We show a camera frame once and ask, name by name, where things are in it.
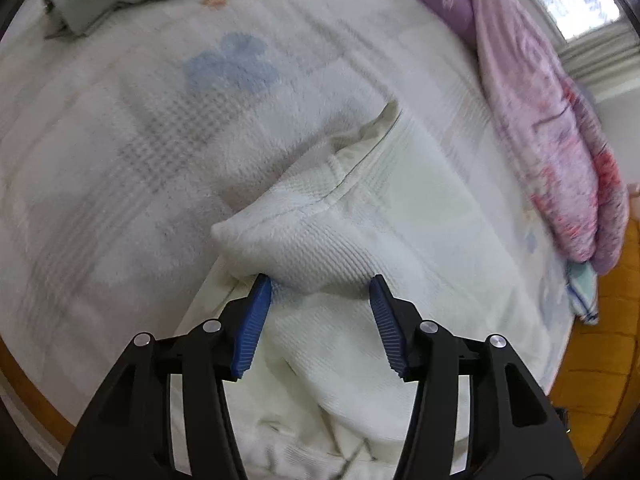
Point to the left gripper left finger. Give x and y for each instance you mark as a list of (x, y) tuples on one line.
[(125, 431)]

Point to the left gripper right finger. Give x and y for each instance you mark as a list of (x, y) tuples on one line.
[(478, 412)]

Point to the light blue striped cloth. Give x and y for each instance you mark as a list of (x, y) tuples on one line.
[(582, 289)]

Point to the cream white knit sweater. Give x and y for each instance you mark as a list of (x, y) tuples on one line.
[(320, 400)]

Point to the pink purple floral quilt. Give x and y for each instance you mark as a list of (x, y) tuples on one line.
[(549, 129)]

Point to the white blue patterned bed blanket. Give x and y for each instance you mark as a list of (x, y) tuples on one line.
[(121, 150)]

